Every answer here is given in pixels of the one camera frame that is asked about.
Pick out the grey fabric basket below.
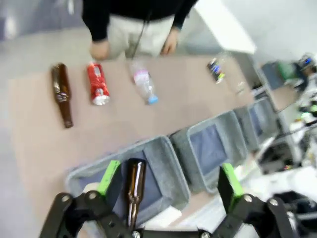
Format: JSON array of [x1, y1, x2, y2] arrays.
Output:
[[65, 135, 191, 232], [170, 110, 249, 194], [234, 98, 279, 151]]

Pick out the brown glass bottle with label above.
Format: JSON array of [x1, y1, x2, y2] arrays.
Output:
[[50, 62, 74, 129]]

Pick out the crushed red drink can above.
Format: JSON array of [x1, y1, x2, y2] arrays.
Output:
[[86, 61, 110, 106]]

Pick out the clear plastic bottle, dark label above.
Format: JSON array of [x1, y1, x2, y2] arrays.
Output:
[[207, 51, 246, 95]]

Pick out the person's torso, black sweater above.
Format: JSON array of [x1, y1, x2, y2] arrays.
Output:
[[99, 0, 184, 22]]

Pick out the white board panel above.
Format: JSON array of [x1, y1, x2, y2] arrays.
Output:
[[194, 0, 256, 55]]

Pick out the clear plastic bottle, blue cap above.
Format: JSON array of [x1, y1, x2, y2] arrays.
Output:
[[128, 59, 159, 105]]

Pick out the white paper sheet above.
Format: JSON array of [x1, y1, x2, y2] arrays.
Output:
[[145, 205, 185, 230]]

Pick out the person's right forearm, black sleeve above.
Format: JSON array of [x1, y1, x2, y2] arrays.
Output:
[[81, 0, 112, 43]]

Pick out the dark lanyard cord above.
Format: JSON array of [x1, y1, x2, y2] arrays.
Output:
[[131, 9, 152, 60]]

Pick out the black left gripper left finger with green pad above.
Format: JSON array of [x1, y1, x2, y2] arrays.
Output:
[[39, 160, 139, 238]]

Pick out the person's right hand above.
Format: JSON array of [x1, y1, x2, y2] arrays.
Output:
[[89, 39, 111, 60]]

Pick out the person's white trousers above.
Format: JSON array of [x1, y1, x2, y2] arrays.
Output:
[[106, 14, 175, 60]]

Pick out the person's left hand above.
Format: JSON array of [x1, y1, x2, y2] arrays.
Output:
[[159, 29, 179, 56]]

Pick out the person's left forearm, black sleeve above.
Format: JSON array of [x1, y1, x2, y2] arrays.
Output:
[[172, 0, 199, 31]]

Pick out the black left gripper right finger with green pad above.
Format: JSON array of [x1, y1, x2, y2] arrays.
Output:
[[210, 163, 298, 238]]

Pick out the plain brown glass bottle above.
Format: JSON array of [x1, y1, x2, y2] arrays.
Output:
[[125, 158, 147, 229]]

